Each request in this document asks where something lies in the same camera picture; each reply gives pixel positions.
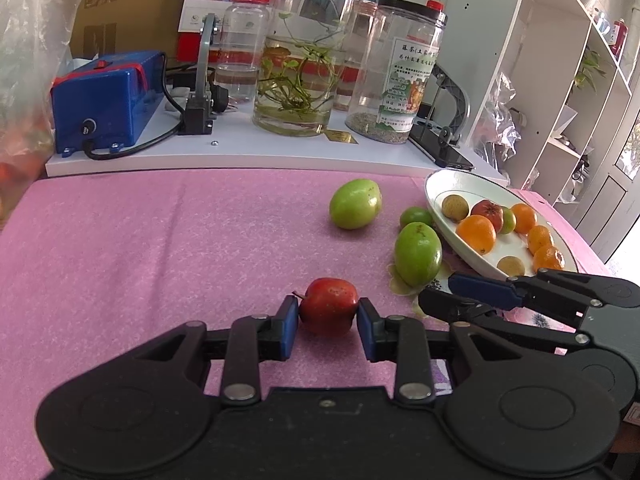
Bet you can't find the orange tangerine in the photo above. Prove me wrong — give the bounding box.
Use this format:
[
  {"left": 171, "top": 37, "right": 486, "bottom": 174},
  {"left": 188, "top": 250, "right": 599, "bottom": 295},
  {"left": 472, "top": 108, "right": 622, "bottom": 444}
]
[
  {"left": 532, "top": 245, "right": 566, "bottom": 274},
  {"left": 527, "top": 225, "right": 555, "bottom": 255},
  {"left": 511, "top": 203, "right": 538, "bottom": 234}
]

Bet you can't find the white plate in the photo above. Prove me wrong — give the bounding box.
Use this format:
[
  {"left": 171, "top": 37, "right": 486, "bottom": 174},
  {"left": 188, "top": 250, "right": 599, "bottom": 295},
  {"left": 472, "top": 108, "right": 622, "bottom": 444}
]
[{"left": 425, "top": 169, "right": 581, "bottom": 281}]

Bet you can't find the blue power box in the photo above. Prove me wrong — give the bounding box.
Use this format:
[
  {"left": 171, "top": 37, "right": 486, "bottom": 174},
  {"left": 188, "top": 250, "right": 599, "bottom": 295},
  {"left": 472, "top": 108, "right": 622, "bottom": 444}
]
[{"left": 50, "top": 51, "right": 168, "bottom": 156}]

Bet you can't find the pink floral tablecloth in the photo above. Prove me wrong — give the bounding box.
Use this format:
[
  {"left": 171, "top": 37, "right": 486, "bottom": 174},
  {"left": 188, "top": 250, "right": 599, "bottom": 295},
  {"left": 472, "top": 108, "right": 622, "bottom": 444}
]
[{"left": 0, "top": 167, "right": 618, "bottom": 466}]

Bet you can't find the large green jujube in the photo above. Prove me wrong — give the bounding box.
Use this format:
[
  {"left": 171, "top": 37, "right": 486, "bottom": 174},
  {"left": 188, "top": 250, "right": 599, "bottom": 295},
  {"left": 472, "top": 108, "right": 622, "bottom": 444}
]
[
  {"left": 394, "top": 222, "right": 444, "bottom": 288},
  {"left": 329, "top": 179, "right": 383, "bottom": 230}
]

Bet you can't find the grey lever arm black base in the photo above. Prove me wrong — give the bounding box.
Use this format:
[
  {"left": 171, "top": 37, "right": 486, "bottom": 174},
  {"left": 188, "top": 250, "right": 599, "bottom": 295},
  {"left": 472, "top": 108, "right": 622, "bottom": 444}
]
[{"left": 409, "top": 62, "right": 475, "bottom": 169}]

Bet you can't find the labelled clear jar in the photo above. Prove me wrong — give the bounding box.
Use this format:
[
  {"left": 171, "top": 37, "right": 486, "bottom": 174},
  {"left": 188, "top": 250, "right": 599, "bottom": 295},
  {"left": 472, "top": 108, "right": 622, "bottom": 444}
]
[{"left": 345, "top": 0, "right": 447, "bottom": 145}]

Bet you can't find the red-capped clear bottle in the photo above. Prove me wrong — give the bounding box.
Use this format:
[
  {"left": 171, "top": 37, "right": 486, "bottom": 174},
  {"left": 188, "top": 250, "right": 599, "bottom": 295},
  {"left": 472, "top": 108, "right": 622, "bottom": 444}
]
[{"left": 214, "top": 0, "right": 276, "bottom": 104}]

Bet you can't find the red wax apple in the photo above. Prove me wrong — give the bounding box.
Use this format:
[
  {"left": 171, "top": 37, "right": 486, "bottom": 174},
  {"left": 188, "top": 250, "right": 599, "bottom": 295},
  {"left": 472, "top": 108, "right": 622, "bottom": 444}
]
[
  {"left": 292, "top": 277, "right": 360, "bottom": 337},
  {"left": 471, "top": 200, "right": 505, "bottom": 233}
]

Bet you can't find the white shelving unit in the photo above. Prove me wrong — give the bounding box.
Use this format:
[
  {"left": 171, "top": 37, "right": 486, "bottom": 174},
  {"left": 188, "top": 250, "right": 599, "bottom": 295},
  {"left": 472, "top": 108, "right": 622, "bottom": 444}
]
[{"left": 442, "top": 0, "right": 637, "bottom": 221}]

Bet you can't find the smooth orange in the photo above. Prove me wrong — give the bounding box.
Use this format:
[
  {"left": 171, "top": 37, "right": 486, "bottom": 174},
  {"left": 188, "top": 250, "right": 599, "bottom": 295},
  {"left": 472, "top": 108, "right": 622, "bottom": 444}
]
[{"left": 456, "top": 215, "right": 497, "bottom": 255}]

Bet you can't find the plain clear jar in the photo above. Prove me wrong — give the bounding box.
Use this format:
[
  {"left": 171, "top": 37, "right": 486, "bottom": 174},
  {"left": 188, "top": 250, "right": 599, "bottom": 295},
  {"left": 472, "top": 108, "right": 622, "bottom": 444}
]
[{"left": 334, "top": 0, "right": 381, "bottom": 112}]

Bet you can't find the glass vase with water plant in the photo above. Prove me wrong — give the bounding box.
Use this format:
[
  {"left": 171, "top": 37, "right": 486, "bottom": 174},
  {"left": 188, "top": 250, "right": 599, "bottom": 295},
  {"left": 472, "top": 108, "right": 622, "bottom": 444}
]
[{"left": 252, "top": 0, "right": 368, "bottom": 138}]

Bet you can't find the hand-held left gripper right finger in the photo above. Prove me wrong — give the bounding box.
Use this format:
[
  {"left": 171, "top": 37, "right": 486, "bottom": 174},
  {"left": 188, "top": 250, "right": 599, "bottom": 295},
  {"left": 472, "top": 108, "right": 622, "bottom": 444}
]
[{"left": 356, "top": 297, "right": 506, "bottom": 403}]

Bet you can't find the crumpled clear plastic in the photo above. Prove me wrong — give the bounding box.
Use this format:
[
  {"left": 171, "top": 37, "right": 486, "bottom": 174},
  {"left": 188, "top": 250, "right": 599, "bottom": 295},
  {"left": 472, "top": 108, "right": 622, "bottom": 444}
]
[{"left": 472, "top": 72, "right": 531, "bottom": 162}]

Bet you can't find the white board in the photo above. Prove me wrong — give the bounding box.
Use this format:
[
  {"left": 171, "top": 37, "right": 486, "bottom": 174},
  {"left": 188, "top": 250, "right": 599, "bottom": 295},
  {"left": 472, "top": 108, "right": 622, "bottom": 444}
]
[{"left": 45, "top": 102, "right": 511, "bottom": 187}]

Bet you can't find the cardboard box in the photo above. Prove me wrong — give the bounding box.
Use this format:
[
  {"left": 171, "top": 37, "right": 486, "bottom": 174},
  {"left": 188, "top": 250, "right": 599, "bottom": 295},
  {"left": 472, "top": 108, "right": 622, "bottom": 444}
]
[{"left": 70, "top": 0, "right": 201, "bottom": 61}]

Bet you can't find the black cable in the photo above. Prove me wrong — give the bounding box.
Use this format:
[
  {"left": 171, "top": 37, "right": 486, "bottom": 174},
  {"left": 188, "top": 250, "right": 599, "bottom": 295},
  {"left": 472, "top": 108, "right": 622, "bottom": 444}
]
[{"left": 82, "top": 55, "right": 187, "bottom": 161}]

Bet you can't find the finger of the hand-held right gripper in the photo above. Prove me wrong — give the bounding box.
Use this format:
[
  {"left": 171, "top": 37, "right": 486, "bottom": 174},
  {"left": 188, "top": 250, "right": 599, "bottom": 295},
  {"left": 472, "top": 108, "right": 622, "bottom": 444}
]
[
  {"left": 419, "top": 290, "right": 591, "bottom": 354},
  {"left": 448, "top": 268, "right": 608, "bottom": 318}
]

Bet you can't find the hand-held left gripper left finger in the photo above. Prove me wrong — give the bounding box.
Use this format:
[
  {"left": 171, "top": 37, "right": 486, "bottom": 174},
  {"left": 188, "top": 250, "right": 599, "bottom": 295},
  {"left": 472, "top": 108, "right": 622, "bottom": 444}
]
[{"left": 135, "top": 295, "right": 301, "bottom": 406}]

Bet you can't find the black power plug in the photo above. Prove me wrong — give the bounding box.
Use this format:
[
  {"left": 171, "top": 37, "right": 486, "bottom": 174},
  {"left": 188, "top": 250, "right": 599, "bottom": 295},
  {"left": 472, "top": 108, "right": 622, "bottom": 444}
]
[{"left": 210, "top": 85, "right": 232, "bottom": 114}]

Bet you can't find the brown longan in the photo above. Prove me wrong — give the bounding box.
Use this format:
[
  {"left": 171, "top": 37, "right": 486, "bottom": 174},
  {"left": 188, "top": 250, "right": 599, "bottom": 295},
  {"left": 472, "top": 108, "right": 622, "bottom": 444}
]
[
  {"left": 441, "top": 195, "right": 470, "bottom": 222},
  {"left": 497, "top": 256, "right": 526, "bottom": 278}
]

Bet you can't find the clear plastic bag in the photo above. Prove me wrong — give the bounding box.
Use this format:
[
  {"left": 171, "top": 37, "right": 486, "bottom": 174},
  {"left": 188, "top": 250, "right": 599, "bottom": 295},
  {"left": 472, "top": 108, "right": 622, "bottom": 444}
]
[{"left": 0, "top": 0, "right": 96, "bottom": 221}]

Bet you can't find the green potted plant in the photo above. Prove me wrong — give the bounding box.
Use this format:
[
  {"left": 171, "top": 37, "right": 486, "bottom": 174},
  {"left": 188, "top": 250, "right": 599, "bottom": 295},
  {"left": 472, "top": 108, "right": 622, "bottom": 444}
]
[{"left": 575, "top": 47, "right": 609, "bottom": 93}]

